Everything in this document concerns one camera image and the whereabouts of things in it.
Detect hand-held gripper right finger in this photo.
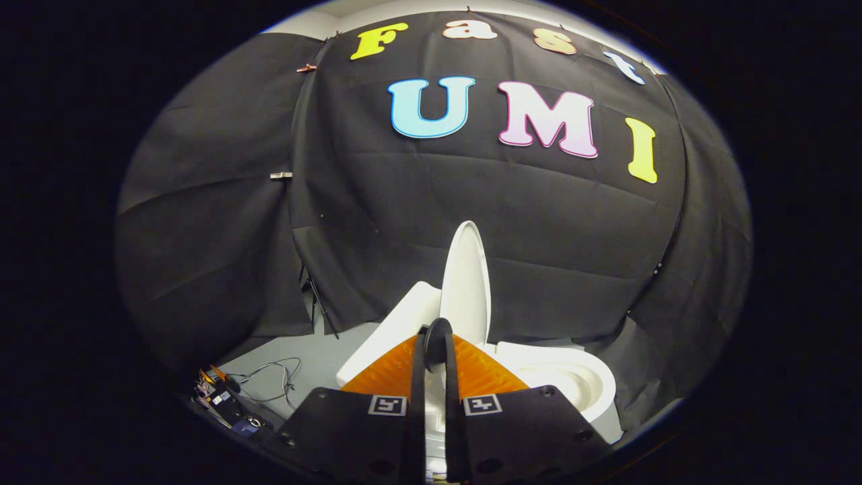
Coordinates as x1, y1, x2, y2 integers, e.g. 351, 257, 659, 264
441, 327, 615, 485

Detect black backdrop cloth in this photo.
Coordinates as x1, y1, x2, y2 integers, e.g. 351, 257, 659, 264
114, 10, 753, 432

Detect tangled grey floor cables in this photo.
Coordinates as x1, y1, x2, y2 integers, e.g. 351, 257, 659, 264
234, 356, 302, 410

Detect white toilet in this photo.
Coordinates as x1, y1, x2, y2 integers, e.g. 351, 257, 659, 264
335, 281, 618, 480

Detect black round lid tab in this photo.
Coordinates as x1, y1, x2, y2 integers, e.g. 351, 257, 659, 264
420, 317, 456, 375

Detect black tripod stand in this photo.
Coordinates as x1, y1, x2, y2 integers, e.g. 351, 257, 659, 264
298, 265, 340, 340

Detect white toilet lid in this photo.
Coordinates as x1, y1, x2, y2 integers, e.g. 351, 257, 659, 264
439, 220, 493, 348

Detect dark electronics bundle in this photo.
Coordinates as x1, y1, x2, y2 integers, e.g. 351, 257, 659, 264
194, 365, 273, 437

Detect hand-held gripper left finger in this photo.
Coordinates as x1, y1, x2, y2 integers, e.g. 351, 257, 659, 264
261, 327, 429, 485

